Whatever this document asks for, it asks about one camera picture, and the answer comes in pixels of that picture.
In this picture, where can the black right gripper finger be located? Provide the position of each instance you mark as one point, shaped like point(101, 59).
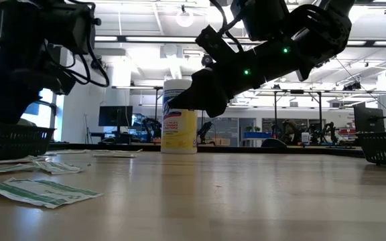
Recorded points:
point(206, 97)

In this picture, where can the Lysol wipes canister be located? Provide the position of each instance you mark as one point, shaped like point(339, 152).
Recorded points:
point(179, 134)

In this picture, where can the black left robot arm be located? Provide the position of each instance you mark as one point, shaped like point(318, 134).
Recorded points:
point(18, 20)

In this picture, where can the black monitor on arm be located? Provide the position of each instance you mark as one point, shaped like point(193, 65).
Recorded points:
point(369, 118)

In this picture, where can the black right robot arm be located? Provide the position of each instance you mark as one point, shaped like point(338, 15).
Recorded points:
point(323, 30)

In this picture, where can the black plastic mesh basket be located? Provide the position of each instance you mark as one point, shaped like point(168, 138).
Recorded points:
point(384, 147)
point(12, 140)

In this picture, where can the blue storage bin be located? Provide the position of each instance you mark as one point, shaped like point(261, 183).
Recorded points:
point(256, 135)

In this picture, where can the black computer monitor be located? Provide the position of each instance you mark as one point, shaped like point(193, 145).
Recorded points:
point(116, 116)

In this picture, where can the black hanging camera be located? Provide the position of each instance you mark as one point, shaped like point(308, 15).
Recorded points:
point(206, 61)
point(352, 86)

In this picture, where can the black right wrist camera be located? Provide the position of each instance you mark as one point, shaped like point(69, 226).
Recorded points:
point(213, 41)

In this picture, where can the black aluminium table frame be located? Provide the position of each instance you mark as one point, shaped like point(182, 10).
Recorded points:
point(240, 149)

